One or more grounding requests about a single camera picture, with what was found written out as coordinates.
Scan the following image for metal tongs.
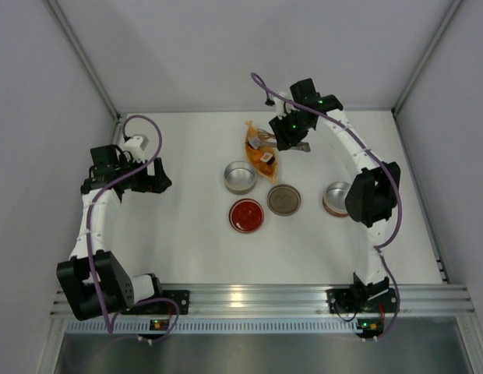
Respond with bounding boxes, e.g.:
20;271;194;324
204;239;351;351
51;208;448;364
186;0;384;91
247;132;311;153

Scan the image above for sushi roll black white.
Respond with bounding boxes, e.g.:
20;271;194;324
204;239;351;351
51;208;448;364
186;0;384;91
260;153;275;165

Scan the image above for sushi piece with red top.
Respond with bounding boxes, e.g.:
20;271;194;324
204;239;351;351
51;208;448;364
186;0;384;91
247;136;262;150

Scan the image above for orange fried food piece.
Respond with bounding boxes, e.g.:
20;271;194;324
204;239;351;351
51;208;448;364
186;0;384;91
260;163;273;175
247;149;263;164

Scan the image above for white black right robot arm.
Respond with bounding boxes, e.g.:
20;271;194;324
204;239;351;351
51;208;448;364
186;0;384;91
266;79;403;315

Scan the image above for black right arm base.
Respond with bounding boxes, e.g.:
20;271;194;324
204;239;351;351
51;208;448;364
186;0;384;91
326;288;397;315

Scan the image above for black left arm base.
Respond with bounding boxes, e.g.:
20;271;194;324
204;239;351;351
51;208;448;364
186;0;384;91
122;289;190;316

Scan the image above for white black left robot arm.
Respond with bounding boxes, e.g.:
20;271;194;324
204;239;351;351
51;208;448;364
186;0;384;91
56;136;172;321

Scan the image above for woven bamboo basket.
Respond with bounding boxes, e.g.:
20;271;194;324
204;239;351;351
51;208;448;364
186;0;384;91
245;121;279;183

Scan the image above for grey round metal container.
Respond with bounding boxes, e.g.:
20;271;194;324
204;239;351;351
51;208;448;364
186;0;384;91
223;161;257;195

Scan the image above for red round metal container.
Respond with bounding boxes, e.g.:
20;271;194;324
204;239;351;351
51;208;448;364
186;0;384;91
323;182;350;217

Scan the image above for red round lid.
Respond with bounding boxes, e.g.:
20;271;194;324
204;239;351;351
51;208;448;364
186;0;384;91
228;198;264;234

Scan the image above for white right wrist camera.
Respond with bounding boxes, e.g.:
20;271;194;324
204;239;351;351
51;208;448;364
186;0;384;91
265;93;294;118

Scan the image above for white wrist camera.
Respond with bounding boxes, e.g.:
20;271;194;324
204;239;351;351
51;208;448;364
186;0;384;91
265;93;294;118
122;135;149;162

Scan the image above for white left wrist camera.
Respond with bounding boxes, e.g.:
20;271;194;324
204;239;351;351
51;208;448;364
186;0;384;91
122;135;149;162

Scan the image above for aluminium mounting rail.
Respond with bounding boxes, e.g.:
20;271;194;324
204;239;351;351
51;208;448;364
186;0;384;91
50;283;474;317

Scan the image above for slotted grey cable duct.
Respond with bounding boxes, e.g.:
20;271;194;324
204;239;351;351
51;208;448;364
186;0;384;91
64;318;363;335

